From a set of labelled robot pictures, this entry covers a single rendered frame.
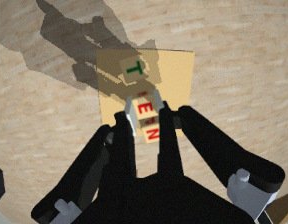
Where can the tan flat mat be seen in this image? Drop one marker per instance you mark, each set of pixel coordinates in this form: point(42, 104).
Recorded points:
point(169, 71)

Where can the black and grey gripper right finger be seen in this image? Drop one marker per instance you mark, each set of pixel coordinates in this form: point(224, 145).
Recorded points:
point(253, 181)

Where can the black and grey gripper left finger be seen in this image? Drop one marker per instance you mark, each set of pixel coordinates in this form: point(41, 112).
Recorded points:
point(81, 181)

